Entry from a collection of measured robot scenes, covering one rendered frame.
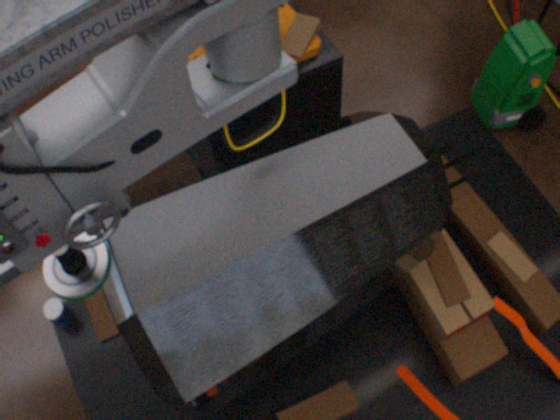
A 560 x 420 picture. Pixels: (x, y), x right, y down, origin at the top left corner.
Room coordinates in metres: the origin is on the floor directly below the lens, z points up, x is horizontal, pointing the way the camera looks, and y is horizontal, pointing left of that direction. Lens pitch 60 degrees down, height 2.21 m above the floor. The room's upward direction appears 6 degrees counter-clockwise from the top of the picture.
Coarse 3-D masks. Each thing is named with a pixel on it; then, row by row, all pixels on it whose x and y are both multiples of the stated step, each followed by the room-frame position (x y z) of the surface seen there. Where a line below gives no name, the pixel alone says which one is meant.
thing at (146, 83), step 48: (240, 0) 0.90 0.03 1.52; (288, 0) 0.97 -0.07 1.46; (144, 48) 0.83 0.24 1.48; (192, 48) 0.84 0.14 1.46; (48, 96) 0.84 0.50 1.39; (96, 96) 0.80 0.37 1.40; (144, 96) 0.77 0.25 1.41; (192, 96) 0.83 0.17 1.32; (240, 96) 0.89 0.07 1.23; (0, 144) 0.60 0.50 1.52; (48, 144) 0.70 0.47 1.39; (96, 144) 0.70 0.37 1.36; (144, 144) 0.75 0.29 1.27; (192, 144) 0.80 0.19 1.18; (96, 192) 0.67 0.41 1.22
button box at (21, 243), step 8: (0, 216) 0.54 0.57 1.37; (0, 224) 0.54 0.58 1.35; (8, 224) 0.54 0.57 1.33; (8, 232) 0.54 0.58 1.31; (16, 232) 0.54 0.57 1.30; (8, 240) 0.53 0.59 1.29; (16, 240) 0.54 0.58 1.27; (24, 240) 0.55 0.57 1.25; (0, 248) 0.52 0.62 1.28; (16, 248) 0.53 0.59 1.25; (24, 248) 0.54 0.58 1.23; (0, 256) 0.51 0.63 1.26; (8, 256) 0.52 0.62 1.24
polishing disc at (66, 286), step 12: (84, 240) 0.74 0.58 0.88; (96, 252) 0.69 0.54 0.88; (48, 264) 0.67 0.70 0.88; (60, 264) 0.67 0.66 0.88; (96, 264) 0.65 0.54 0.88; (108, 264) 0.66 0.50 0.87; (48, 276) 0.63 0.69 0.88; (60, 276) 0.63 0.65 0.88; (72, 276) 0.62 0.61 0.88; (84, 276) 0.62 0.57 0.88; (96, 276) 0.62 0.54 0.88; (60, 288) 0.59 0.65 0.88; (72, 288) 0.59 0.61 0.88; (84, 288) 0.58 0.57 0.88
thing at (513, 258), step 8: (496, 240) 0.92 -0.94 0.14; (504, 240) 0.91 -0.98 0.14; (496, 248) 0.88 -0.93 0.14; (504, 248) 0.87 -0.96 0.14; (512, 248) 0.87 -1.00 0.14; (504, 256) 0.84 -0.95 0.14; (512, 256) 0.83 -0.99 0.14; (520, 256) 0.83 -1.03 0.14; (512, 264) 0.79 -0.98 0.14; (520, 264) 0.79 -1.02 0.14; (528, 264) 0.78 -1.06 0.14; (520, 272) 0.75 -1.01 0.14; (528, 272) 0.74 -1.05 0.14; (520, 280) 0.72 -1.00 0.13
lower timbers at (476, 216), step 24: (456, 192) 1.19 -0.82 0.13; (456, 216) 1.07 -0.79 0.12; (480, 216) 1.05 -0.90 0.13; (480, 240) 0.94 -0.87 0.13; (504, 264) 0.80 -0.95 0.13; (408, 288) 0.76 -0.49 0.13; (504, 288) 0.72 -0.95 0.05; (528, 288) 0.68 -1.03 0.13; (552, 288) 0.66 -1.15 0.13; (528, 312) 0.58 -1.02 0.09; (552, 312) 0.55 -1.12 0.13; (432, 336) 0.55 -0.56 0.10; (456, 336) 0.52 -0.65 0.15; (480, 336) 0.50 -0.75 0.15; (456, 360) 0.42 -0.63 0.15; (480, 360) 0.40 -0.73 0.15; (456, 384) 0.33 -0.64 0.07
